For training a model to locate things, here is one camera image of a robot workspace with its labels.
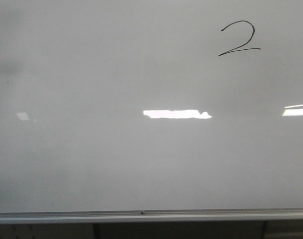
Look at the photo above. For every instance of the white whiteboard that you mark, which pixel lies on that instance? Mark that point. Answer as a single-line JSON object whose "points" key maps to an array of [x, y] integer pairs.
{"points": [[114, 105]]}

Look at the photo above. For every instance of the aluminium whiteboard tray rail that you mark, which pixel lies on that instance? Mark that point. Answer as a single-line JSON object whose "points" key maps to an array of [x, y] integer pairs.
{"points": [[96, 217]]}

